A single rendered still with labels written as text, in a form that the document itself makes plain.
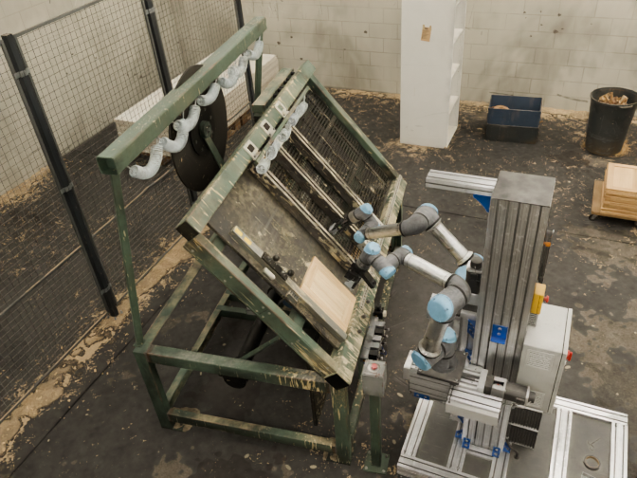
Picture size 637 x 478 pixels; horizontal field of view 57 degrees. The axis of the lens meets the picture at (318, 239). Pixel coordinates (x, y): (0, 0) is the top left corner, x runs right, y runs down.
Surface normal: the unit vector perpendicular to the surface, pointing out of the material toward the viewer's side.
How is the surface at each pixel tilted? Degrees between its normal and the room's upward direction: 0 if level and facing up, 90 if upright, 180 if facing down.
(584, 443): 0
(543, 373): 90
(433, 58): 90
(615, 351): 0
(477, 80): 90
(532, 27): 90
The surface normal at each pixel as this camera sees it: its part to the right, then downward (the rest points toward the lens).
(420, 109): -0.39, 0.58
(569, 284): -0.07, -0.80
